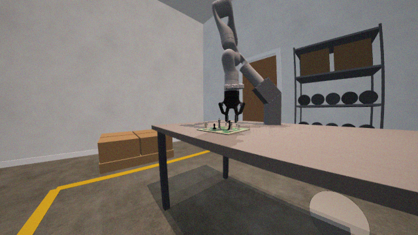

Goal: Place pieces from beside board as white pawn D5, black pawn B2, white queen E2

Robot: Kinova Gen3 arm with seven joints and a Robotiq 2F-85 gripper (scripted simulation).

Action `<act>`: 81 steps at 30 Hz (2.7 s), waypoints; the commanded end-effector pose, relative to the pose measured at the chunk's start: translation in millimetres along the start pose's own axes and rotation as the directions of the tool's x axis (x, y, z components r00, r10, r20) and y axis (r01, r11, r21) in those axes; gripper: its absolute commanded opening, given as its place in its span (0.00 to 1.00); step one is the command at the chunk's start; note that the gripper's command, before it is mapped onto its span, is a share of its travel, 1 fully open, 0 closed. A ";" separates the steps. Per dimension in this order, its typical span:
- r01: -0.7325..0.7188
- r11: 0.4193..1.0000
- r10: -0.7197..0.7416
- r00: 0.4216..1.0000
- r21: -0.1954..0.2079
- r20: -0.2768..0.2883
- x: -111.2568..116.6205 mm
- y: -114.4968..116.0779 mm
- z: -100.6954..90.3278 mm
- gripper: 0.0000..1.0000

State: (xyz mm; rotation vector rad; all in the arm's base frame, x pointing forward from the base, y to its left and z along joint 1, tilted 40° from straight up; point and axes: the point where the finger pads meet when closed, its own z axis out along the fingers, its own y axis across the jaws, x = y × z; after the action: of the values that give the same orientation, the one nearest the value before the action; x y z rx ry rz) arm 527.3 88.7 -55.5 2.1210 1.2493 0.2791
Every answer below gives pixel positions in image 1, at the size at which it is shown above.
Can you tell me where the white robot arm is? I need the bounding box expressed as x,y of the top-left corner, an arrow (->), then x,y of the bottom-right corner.
212,0 -> 264,91

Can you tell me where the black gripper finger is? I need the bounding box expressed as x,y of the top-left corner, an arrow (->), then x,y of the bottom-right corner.
234,102 -> 245,123
218,102 -> 231,123

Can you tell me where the green and white chessboard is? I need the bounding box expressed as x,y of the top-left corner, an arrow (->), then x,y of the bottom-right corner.
197,126 -> 250,135

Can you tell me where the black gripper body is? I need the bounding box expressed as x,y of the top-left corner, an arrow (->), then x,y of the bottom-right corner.
223,90 -> 240,109

